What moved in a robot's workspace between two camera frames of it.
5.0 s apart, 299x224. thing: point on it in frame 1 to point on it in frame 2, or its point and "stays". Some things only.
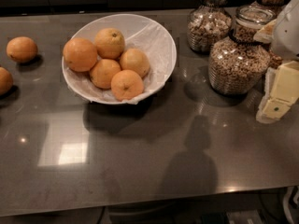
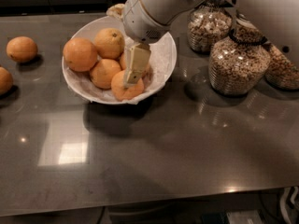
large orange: x=79 y=54 stays
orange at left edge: x=7 y=82 stays
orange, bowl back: x=109 y=43 stays
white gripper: x=288 y=35 to x=137 y=21
